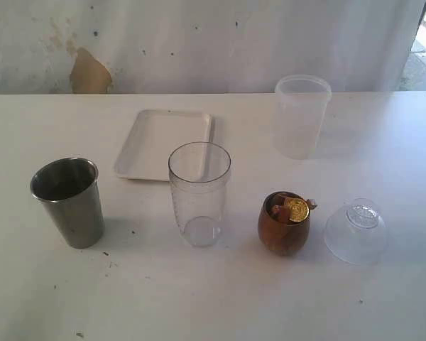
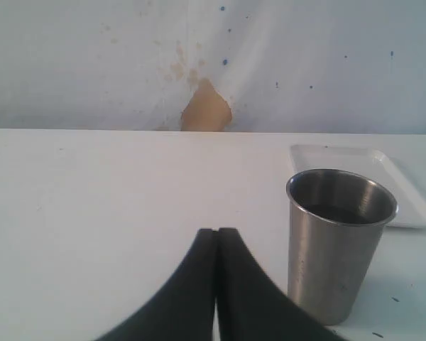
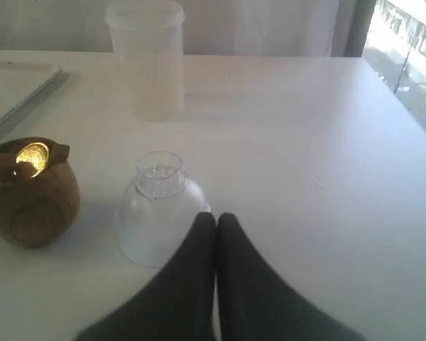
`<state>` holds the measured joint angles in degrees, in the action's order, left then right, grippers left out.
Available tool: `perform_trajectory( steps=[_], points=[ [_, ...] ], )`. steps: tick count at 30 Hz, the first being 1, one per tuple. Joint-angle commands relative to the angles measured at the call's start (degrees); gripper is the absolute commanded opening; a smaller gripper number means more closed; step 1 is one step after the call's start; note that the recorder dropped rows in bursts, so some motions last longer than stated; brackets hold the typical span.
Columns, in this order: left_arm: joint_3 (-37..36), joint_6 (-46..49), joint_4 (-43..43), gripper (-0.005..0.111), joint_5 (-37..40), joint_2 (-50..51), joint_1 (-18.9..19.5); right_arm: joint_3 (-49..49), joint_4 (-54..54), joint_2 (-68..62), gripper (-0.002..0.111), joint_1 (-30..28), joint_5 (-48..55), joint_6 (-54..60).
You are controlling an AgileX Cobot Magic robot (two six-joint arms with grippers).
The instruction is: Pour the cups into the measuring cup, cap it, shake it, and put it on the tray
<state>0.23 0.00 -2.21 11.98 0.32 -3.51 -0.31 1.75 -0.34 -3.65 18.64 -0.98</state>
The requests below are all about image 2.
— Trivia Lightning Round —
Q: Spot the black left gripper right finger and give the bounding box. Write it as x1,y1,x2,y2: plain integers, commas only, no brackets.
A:
217,228,342,341

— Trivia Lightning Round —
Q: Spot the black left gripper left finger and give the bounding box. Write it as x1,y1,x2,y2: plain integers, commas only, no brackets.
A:
99,229,218,341

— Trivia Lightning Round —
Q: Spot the stainless steel cup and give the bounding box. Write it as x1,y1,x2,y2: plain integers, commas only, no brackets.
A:
286,169,398,325

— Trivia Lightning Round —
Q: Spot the white rectangular tray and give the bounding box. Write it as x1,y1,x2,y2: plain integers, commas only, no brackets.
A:
289,144,426,229

